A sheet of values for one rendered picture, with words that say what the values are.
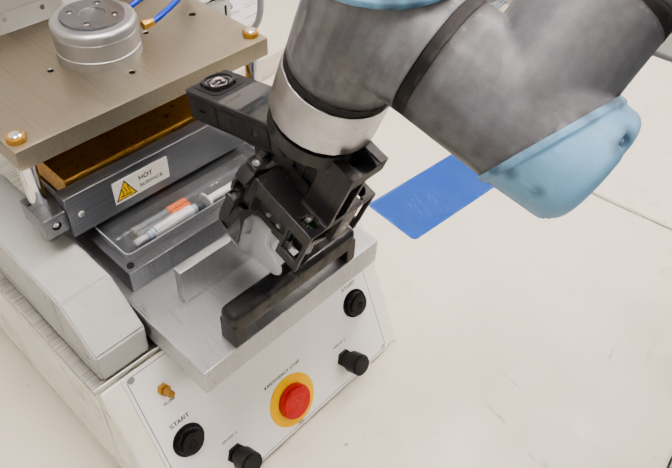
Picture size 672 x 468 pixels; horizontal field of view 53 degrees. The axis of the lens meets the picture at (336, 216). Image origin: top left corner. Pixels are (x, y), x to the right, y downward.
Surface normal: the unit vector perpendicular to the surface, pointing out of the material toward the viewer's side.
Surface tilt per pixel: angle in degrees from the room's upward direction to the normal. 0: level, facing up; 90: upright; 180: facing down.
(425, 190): 0
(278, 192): 20
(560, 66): 52
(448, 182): 0
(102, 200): 90
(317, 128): 99
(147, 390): 65
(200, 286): 90
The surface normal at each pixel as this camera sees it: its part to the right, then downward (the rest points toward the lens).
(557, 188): -0.45, 0.49
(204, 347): 0.04, -0.73
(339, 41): -0.57, 0.59
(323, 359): 0.68, 0.14
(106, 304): 0.50, -0.23
